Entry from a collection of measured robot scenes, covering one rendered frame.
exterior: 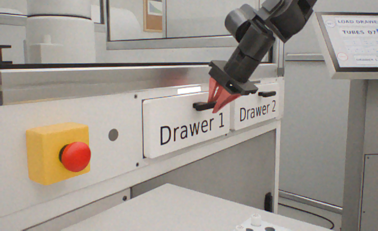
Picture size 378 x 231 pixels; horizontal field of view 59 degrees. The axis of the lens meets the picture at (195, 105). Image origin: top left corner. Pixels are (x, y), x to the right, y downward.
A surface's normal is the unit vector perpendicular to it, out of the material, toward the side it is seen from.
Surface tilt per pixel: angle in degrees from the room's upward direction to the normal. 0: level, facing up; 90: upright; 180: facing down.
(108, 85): 90
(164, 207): 0
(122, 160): 90
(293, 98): 90
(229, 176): 90
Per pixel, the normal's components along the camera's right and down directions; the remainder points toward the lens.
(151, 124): 0.80, 0.08
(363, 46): 0.06, -0.54
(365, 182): 0.08, 0.14
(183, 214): 0.00, -0.99
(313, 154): -0.67, 0.10
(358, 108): -1.00, 0.01
